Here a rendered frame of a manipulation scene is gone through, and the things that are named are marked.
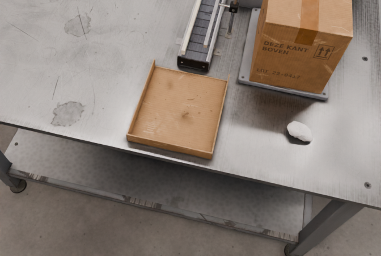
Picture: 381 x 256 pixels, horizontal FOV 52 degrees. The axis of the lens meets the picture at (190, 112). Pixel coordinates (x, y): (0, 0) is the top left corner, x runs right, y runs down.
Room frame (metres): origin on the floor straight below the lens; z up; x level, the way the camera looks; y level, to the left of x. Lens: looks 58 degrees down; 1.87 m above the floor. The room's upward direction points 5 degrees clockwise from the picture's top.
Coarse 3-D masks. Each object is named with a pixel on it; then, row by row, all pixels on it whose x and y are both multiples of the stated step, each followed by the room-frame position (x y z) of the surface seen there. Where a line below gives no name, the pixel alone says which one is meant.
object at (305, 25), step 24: (264, 0) 1.02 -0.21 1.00; (288, 0) 0.89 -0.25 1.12; (312, 0) 0.90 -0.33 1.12; (336, 0) 0.90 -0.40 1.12; (264, 24) 0.80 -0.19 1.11; (288, 24) 0.79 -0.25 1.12; (312, 24) 0.80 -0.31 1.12; (336, 24) 0.80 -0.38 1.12; (264, 48) 0.79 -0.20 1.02; (288, 48) 0.78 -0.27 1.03; (312, 48) 0.77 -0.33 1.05; (336, 48) 0.77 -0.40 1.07; (264, 72) 0.79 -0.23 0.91; (288, 72) 0.78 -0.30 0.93; (312, 72) 0.77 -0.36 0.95
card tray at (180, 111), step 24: (168, 72) 0.82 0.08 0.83; (144, 96) 0.71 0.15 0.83; (168, 96) 0.72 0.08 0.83; (192, 96) 0.72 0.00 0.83; (216, 96) 0.73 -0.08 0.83; (144, 120) 0.62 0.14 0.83; (168, 120) 0.63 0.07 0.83; (192, 120) 0.63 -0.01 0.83; (216, 120) 0.64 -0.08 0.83; (144, 144) 0.54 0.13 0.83; (168, 144) 0.53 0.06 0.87; (192, 144) 0.55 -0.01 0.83
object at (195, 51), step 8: (208, 0) 1.14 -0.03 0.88; (200, 8) 1.09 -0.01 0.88; (208, 8) 1.09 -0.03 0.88; (200, 16) 1.05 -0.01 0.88; (208, 16) 1.05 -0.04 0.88; (216, 16) 1.05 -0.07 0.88; (200, 24) 1.01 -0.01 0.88; (208, 24) 1.01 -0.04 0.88; (192, 32) 0.96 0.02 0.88; (200, 32) 0.97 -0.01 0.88; (192, 40) 0.93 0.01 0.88; (200, 40) 0.93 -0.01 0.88; (192, 48) 0.89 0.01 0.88; (200, 48) 0.89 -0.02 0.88; (208, 48) 0.90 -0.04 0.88; (184, 56) 0.85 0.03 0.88; (192, 56) 0.86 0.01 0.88; (200, 56) 0.86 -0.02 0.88
